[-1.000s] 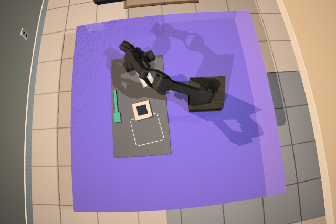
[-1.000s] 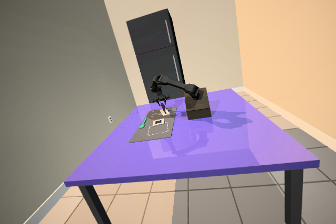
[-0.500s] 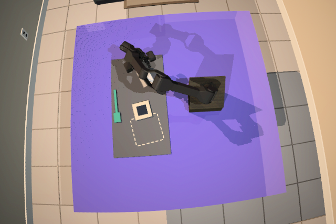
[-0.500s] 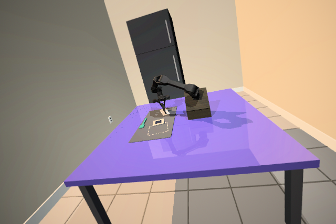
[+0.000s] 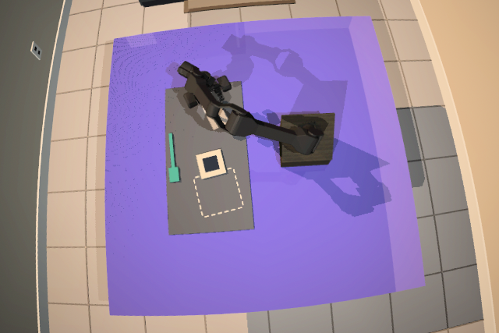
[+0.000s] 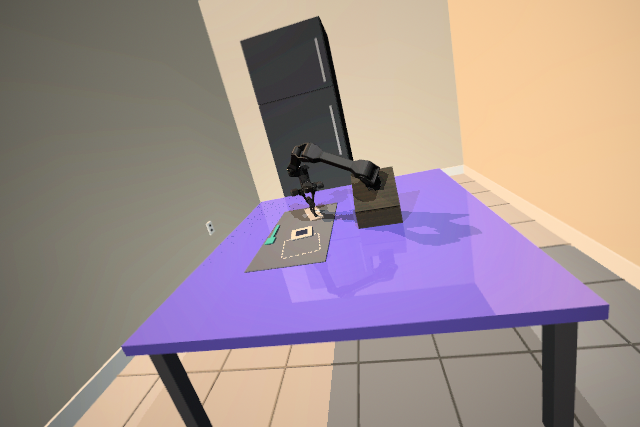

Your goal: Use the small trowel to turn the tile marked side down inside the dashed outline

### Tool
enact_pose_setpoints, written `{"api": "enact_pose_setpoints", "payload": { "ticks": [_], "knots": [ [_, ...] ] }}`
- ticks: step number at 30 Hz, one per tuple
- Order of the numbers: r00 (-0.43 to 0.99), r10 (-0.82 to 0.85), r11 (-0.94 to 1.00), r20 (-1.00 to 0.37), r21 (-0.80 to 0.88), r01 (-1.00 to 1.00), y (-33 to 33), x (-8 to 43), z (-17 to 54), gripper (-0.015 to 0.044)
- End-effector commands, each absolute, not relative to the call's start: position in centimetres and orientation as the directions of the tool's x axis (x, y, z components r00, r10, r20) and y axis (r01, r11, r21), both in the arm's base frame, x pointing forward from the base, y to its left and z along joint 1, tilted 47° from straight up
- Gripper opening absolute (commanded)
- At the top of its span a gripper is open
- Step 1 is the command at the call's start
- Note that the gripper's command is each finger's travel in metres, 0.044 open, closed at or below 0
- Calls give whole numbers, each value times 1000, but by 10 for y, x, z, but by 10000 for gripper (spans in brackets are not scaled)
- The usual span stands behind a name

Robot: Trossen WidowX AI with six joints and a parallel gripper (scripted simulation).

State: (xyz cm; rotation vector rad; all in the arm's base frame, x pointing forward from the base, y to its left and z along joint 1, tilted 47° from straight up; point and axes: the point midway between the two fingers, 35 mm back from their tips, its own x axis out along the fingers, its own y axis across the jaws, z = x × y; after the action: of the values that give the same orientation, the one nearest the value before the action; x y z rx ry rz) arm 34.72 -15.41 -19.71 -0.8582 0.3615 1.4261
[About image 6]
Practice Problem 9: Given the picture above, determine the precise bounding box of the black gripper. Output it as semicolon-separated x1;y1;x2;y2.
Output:
290;176;324;204

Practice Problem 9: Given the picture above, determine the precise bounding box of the green trowel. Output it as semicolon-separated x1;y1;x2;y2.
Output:
265;225;280;245

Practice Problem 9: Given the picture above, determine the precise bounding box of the peach square tile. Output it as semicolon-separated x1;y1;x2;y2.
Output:
291;226;312;240

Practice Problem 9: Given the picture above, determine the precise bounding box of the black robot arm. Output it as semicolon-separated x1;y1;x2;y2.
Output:
287;143;382;194

